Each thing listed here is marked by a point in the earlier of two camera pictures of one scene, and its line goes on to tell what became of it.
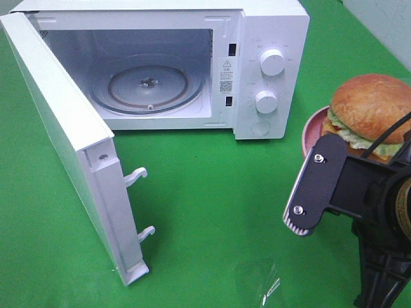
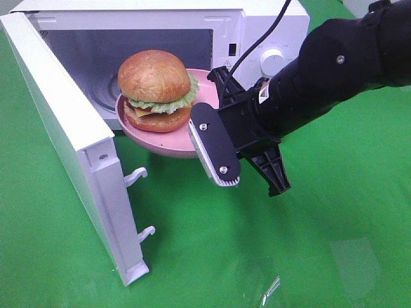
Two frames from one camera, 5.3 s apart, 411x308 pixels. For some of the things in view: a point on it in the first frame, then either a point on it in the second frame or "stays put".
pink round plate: (313, 131) to (176, 144)
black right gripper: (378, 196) to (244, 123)
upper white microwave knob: (272, 62) stays put
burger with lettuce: (364, 108) to (157, 91)
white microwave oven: (243, 65) stays put
